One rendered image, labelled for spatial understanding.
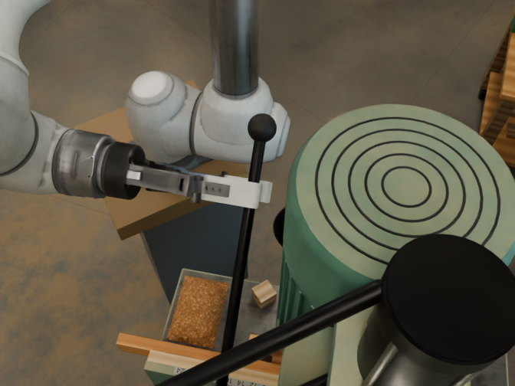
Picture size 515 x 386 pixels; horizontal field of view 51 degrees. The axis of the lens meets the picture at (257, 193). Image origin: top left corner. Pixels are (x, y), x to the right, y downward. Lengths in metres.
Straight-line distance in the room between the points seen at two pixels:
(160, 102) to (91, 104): 1.38
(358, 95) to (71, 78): 1.35
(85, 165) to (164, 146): 0.61
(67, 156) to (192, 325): 0.40
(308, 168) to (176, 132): 0.87
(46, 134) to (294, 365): 0.45
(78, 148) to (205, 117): 0.54
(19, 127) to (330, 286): 0.42
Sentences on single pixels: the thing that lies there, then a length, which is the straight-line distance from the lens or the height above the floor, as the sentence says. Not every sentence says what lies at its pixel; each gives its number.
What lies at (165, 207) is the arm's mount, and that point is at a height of 0.67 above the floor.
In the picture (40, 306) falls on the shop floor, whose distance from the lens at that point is 2.12.
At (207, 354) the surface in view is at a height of 0.94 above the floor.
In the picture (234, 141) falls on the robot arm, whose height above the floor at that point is 0.88.
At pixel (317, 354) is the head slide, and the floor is 1.42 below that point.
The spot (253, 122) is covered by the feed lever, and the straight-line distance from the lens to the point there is 0.63.
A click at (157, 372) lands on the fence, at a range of 0.93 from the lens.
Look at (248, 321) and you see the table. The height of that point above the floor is 0.90.
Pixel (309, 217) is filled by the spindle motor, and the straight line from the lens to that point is 0.39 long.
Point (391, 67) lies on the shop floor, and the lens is 2.73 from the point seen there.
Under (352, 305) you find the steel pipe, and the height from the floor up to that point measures 1.61.
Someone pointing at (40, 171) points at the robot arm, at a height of 1.28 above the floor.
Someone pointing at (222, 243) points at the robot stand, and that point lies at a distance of 1.69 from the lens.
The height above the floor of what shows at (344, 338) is 1.52.
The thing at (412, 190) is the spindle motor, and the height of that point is 1.50.
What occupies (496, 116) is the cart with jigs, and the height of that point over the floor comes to 0.40.
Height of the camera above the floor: 1.84
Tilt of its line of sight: 57 degrees down
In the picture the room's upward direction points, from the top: straight up
